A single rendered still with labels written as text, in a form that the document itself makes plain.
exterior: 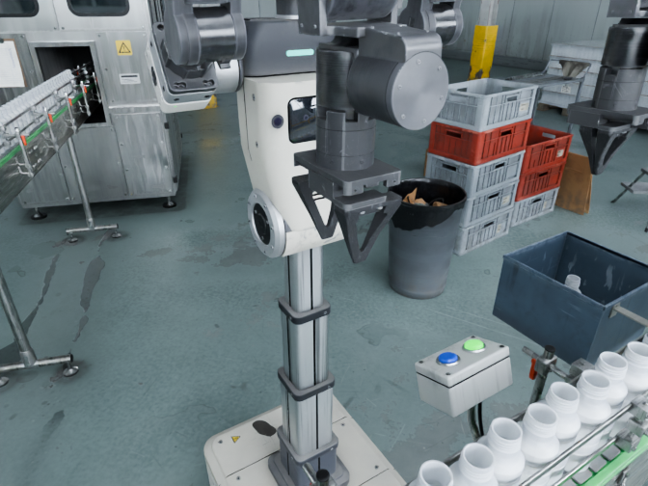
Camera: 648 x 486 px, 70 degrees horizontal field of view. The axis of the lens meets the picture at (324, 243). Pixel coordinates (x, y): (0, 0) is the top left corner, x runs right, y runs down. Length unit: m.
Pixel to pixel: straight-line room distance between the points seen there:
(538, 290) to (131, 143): 3.33
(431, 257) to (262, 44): 1.99
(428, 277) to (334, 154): 2.40
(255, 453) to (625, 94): 1.47
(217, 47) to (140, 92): 3.24
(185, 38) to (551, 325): 1.18
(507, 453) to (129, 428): 1.85
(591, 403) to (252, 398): 1.72
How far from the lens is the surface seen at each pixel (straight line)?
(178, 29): 0.73
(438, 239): 2.68
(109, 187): 4.23
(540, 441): 0.69
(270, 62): 0.95
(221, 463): 1.74
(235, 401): 2.27
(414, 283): 2.83
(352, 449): 1.74
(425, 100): 0.38
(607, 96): 0.77
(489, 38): 10.90
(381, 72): 0.37
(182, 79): 0.87
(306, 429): 1.42
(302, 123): 0.91
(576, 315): 1.42
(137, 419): 2.31
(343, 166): 0.44
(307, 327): 1.19
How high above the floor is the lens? 1.63
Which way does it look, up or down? 28 degrees down
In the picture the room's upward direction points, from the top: straight up
